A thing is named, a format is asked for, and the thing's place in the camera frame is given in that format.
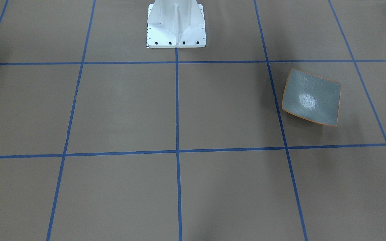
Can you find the grey square plate orange rim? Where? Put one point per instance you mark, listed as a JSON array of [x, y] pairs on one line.
[[311, 97]]

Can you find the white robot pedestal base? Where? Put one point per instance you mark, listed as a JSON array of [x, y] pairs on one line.
[[176, 24]]

